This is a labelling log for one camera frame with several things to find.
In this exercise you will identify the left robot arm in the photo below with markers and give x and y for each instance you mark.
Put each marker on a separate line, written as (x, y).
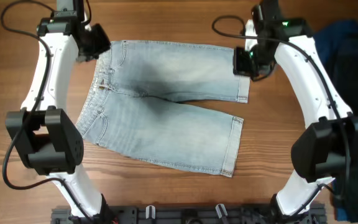
(41, 132)

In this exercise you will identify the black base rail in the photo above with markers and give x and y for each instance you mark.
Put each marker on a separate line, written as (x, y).
(246, 214)

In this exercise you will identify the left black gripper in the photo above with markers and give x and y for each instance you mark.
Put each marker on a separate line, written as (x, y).
(103, 45)

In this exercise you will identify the right white rail clip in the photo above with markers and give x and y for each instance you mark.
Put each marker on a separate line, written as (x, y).
(221, 211)

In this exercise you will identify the white rail clip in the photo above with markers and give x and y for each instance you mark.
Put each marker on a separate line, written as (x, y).
(150, 212)
(221, 211)

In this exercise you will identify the blue shirt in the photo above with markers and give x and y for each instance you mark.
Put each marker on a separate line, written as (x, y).
(325, 43)

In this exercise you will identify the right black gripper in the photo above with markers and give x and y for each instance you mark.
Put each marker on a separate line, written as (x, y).
(240, 68)

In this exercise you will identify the left white rail clip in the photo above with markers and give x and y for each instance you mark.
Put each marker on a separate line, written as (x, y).
(150, 212)

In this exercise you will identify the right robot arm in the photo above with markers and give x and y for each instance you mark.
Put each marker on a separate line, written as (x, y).
(329, 145)

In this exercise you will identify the light blue denim shorts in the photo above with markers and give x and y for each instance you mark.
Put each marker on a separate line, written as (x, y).
(141, 105)

